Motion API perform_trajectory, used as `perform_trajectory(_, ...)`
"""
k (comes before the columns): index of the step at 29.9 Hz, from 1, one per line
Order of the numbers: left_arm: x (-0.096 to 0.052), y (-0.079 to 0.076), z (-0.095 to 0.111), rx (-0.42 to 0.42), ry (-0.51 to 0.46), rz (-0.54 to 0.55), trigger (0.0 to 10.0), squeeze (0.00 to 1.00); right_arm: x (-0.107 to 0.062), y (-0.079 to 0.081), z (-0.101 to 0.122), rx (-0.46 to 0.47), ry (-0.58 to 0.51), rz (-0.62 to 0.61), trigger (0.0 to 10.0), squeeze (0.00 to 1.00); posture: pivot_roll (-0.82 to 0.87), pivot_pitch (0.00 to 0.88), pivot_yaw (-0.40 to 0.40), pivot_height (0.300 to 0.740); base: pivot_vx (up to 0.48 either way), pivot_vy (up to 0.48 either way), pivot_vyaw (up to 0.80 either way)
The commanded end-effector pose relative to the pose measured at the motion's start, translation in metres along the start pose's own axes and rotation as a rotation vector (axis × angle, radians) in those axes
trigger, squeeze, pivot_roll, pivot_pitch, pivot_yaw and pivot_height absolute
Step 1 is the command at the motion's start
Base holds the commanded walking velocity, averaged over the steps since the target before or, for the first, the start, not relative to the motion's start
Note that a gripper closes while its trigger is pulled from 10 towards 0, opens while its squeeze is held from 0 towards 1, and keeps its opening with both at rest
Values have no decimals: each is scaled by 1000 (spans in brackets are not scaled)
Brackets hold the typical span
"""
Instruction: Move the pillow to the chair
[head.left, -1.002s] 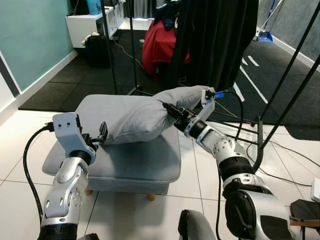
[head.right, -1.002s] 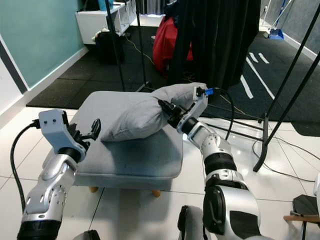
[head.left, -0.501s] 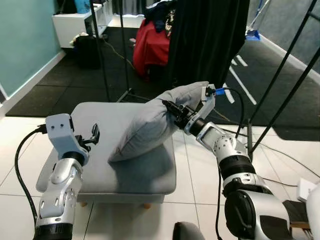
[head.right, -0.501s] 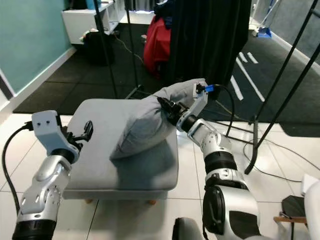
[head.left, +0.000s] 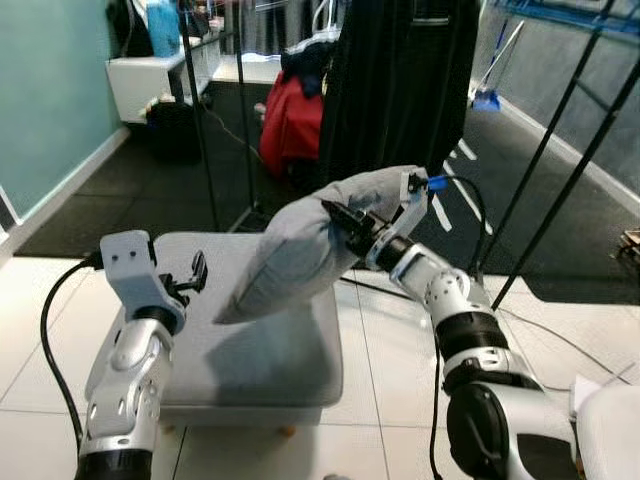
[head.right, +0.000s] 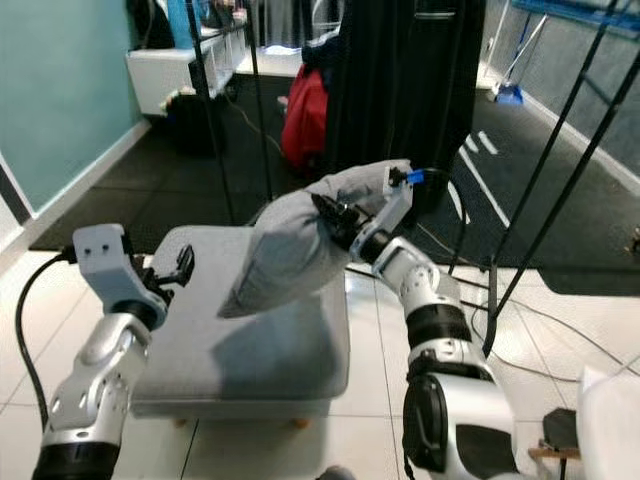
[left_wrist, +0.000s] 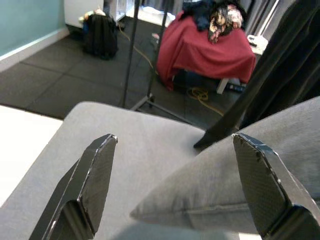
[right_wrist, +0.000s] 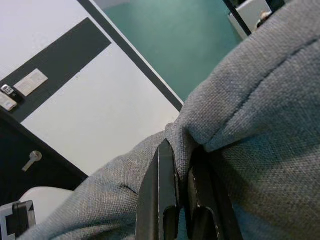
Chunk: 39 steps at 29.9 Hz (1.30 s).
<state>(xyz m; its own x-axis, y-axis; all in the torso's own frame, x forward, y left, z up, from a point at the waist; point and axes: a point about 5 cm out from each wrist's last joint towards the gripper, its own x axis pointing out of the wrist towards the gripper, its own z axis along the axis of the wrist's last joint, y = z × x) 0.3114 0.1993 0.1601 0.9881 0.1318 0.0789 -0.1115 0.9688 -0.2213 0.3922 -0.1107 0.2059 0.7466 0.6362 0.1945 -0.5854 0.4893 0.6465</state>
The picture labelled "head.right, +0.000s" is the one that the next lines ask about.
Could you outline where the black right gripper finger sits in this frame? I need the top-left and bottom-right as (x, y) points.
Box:
(309, 192), (353, 229)

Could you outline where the grey pillow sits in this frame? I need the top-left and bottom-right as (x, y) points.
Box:
(217, 159), (413, 320)

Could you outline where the grey upholstered chair seat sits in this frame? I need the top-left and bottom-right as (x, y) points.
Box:
(128, 224), (353, 431)

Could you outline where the red bag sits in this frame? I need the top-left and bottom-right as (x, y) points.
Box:
(280, 64), (333, 173)

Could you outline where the black bag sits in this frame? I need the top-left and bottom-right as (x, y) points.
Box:
(163, 88), (223, 153)

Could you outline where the black hanging garment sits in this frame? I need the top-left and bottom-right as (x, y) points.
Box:
(323, 0), (488, 213)

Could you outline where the black clothes rack stand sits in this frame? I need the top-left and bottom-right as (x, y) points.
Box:
(185, 0), (276, 216)

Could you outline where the white low shelf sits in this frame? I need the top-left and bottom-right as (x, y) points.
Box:
(125, 30), (236, 117)

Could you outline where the blue broom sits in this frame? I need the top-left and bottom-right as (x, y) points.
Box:
(493, 12), (551, 106)

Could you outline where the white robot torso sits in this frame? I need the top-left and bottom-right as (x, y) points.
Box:
(575, 364), (640, 480)

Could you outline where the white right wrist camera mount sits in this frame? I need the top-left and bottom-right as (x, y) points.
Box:
(363, 158), (427, 248)

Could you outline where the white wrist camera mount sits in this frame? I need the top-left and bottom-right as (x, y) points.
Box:
(71, 224), (164, 306)
(363, 158), (427, 248)

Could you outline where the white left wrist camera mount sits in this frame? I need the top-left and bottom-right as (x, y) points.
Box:
(71, 224), (164, 306)

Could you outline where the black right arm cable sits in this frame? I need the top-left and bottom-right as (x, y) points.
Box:
(410, 166), (471, 276)

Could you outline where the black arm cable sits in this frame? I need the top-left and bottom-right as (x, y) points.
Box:
(14, 249), (79, 433)
(410, 166), (471, 276)

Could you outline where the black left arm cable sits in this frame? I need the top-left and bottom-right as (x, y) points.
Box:
(14, 249), (79, 433)

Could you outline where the black metal frame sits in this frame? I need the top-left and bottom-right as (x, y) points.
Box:
(480, 0), (640, 359)

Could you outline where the thin floor cable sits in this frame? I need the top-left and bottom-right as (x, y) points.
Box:
(345, 225), (640, 386)

